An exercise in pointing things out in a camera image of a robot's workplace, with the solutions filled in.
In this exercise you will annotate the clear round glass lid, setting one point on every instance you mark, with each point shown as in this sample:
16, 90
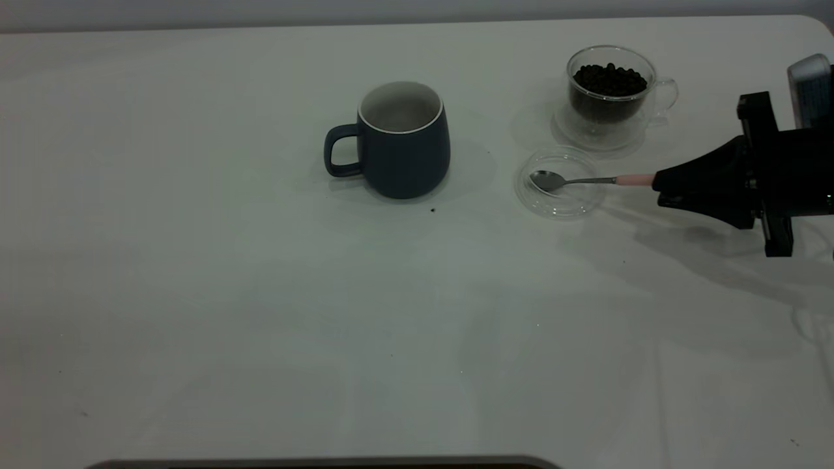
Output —
560, 202

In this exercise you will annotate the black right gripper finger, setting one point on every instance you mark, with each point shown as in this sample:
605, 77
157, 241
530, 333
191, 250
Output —
717, 202
717, 169

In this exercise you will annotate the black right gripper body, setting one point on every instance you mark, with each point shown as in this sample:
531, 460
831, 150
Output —
801, 172

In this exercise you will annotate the dark blue-grey ceramic mug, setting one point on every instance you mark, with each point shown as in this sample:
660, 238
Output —
407, 163

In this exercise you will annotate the clear double-wall glass cup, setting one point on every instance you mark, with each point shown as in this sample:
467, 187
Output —
596, 133

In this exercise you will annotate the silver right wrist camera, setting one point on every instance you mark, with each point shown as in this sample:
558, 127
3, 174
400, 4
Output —
811, 91

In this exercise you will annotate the dark coffee beans heap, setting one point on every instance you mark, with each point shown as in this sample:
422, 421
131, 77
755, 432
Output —
609, 88

